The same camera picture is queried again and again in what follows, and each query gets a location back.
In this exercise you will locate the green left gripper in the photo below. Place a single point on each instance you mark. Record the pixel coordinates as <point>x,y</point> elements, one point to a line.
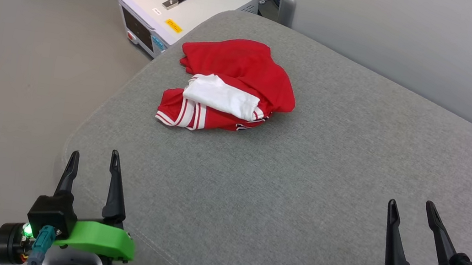
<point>101,238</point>

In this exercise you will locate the red and white jersey shirt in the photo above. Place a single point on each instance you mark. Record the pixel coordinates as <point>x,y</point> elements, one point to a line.
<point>245,67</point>

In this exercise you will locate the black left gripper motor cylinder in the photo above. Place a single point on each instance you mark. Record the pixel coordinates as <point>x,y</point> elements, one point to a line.
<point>8,243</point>

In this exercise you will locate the white power supply unit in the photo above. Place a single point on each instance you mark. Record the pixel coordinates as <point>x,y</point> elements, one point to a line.
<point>194,4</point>

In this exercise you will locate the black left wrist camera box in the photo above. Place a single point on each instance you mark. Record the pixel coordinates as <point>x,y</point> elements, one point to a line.
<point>50,212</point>

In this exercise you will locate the grey metal post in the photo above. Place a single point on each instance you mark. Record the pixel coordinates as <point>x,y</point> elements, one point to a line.
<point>288,6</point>

